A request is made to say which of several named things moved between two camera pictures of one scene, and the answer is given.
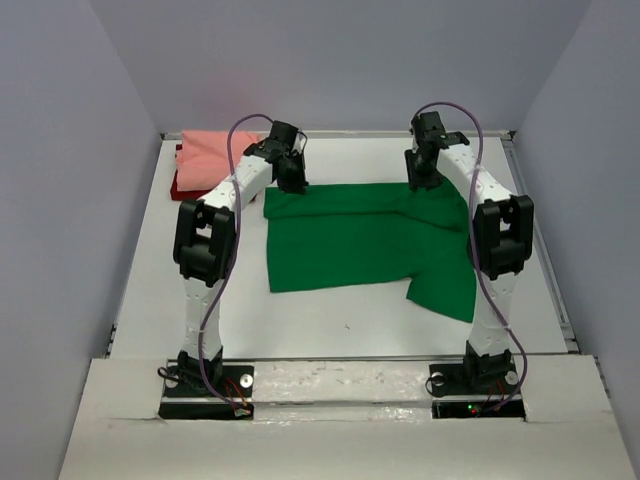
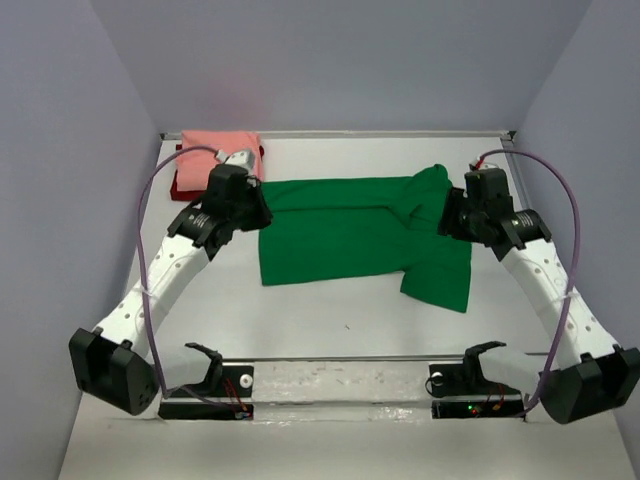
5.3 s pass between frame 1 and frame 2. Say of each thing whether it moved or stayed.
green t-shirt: moved
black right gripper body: moved
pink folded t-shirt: stayed
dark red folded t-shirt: stayed
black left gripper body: moved
